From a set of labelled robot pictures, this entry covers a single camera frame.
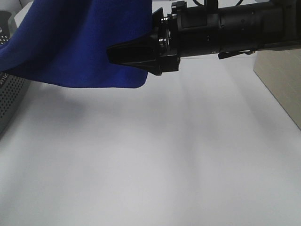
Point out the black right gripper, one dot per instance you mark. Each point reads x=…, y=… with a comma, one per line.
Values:
x=156, y=54

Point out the blue microfibre towel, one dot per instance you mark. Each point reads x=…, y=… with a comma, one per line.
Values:
x=64, y=42

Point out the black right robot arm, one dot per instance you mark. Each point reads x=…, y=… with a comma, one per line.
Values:
x=208, y=29

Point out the beige storage box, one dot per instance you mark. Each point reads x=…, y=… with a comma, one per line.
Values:
x=280, y=72

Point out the grey perforated plastic basket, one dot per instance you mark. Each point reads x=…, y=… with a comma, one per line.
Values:
x=12, y=88

